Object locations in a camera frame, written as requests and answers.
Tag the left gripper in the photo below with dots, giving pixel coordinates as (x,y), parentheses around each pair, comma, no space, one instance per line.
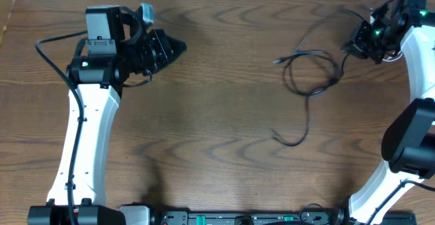
(157,49)

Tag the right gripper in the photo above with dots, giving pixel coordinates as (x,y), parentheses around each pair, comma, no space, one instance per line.
(363,38)

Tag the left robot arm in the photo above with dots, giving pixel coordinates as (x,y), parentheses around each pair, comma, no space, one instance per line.
(117,43)

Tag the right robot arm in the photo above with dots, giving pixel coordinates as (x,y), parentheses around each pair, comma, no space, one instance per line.
(403,27)

